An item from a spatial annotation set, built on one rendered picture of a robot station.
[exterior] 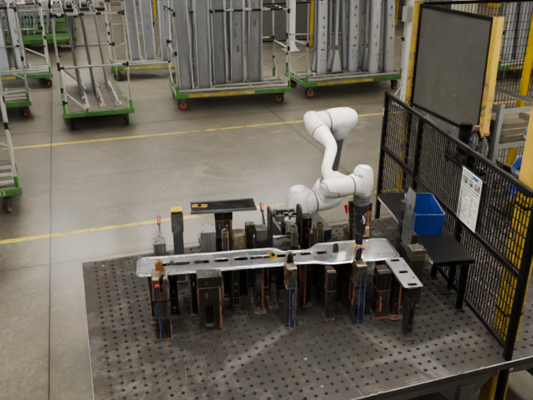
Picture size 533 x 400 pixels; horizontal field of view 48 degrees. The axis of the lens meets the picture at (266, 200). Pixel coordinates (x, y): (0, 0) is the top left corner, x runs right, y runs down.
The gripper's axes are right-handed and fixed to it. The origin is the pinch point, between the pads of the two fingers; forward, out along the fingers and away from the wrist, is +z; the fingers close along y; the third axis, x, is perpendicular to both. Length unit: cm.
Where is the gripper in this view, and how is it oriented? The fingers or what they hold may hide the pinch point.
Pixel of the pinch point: (358, 238)
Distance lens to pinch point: 324.7
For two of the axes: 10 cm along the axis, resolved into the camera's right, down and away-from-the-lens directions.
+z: 0.0, 9.1, 4.0
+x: 9.9, -0.7, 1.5
